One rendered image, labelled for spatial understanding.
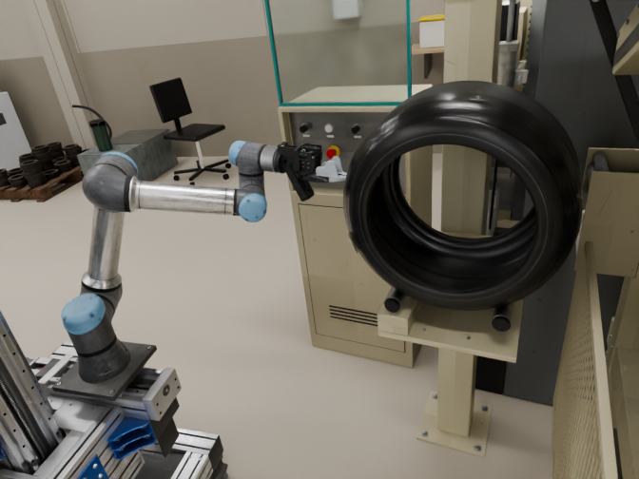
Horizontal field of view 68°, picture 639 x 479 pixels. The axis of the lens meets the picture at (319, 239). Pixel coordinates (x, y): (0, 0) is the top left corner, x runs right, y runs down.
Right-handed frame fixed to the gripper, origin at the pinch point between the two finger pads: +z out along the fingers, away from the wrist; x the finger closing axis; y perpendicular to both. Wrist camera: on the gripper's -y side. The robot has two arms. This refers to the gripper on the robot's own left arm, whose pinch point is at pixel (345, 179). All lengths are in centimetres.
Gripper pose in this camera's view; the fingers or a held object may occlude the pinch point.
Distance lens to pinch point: 129.2
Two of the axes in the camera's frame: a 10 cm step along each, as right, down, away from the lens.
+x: 4.1, -4.7, 7.8
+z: 9.1, 2.1, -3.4
